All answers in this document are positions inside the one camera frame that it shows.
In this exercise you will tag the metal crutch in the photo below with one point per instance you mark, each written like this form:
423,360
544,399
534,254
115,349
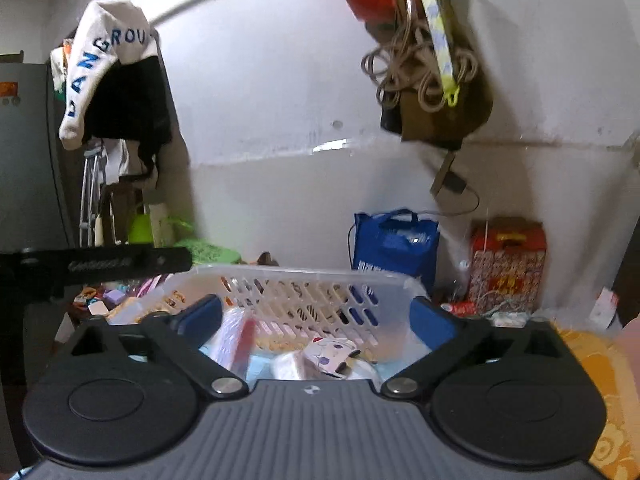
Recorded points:
90,195

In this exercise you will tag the white plastic wrapped packet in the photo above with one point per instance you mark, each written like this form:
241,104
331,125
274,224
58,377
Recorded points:
295,366

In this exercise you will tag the blue tote bag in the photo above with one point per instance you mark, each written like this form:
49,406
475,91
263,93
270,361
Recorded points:
395,250

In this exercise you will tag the white and red carton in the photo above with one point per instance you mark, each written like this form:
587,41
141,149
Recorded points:
605,307

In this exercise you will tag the black power adapter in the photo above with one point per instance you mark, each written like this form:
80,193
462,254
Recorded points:
452,180

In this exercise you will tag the grey refrigerator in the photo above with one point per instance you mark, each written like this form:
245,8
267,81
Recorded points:
27,160

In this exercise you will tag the white garment with blue letters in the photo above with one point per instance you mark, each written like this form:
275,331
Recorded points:
107,30

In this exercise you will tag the orange floral blanket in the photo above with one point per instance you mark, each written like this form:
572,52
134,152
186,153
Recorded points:
607,410

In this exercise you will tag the black hanging garment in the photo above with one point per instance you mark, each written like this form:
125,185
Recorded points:
135,105

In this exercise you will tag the white plastic basket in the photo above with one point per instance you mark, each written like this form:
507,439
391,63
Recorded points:
300,280

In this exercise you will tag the brown hanging bag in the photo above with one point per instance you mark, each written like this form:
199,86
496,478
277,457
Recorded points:
445,115

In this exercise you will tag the pink and red packet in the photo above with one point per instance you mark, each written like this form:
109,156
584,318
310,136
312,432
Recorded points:
235,340

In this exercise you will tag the white polka dot pouch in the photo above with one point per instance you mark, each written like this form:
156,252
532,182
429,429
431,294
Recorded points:
330,355

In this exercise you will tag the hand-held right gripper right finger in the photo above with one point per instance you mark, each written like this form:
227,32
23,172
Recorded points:
431,319

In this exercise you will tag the red and white packet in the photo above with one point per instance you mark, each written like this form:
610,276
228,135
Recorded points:
457,307

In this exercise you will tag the pile of small colourful boxes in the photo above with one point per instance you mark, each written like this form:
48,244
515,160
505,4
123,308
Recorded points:
117,297

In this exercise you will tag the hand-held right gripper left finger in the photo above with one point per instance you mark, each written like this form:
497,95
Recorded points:
199,316

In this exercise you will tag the red patterned gift box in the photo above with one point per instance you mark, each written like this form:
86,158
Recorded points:
507,265

